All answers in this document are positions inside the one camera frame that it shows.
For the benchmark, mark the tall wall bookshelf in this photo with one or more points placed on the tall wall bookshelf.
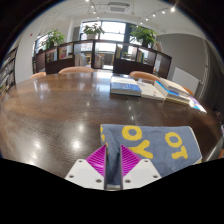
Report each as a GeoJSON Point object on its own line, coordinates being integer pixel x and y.
{"type": "Point", "coordinates": [7, 71]}

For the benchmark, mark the potted green plant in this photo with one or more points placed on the potted green plant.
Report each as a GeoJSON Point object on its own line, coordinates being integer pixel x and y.
{"type": "Point", "coordinates": [54, 37]}
{"type": "Point", "coordinates": [93, 30]}
{"type": "Point", "coordinates": [144, 35]}

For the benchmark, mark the white book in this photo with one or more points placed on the white book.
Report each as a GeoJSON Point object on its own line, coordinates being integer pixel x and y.
{"type": "Point", "coordinates": [151, 91]}

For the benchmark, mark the low dark shelf unit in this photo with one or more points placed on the low dark shelf unit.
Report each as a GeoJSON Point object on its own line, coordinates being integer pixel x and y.
{"type": "Point", "coordinates": [128, 66]}

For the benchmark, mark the purple magazine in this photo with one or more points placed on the purple magazine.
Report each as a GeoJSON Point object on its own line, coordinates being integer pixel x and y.
{"type": "Point", "coordinates": [199, 105]}

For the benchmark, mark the white wall radiator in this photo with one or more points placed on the white wall radiator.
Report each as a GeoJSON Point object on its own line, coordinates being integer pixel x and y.
{"type": "Point", "coordinates": [185, 80]}

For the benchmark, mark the dark blue book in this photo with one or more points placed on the dark blue book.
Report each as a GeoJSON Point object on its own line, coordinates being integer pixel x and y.
{"type": "Point", "coordinates": [126, 88]}

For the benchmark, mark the grey towel with yellow letters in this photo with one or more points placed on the grey towel with yellow letters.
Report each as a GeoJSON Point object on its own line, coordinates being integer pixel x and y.
{"type": "Point", "coordinates": [156, 143]}

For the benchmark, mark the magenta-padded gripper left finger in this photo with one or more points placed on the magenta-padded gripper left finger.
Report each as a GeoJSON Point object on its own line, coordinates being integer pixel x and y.
{"type": "Point", "coordinates": [80, 173]}

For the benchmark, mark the group of ceiling spotlights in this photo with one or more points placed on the group of ceiling spotlights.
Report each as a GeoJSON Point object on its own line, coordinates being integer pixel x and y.
{"type": "Point", "coordinates": [172, 9]}

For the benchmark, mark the light blue magazine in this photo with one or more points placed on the light blue magazine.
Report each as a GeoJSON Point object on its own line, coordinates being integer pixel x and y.
{"type": "Point", "coordinates": [194, 106]}

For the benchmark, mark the large bright blue book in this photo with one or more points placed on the large bright blue book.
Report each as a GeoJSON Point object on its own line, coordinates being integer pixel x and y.
{"type": "Point", "coordinates": [168, 95]}

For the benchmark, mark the thick cream book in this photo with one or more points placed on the thick cream book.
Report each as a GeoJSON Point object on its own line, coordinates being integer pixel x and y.
{"type": "Point", "coordinates": [175, 86]}

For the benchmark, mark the ceiling air conditioner unit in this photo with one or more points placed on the ceiling air conditioner unit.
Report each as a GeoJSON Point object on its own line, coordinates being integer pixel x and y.
{"type": "Point", "coordinates": [118, 7]}

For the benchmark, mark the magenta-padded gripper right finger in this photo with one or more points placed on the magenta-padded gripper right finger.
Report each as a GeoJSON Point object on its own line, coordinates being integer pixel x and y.
{"type": "Point", "coordinates": [145, 172]}

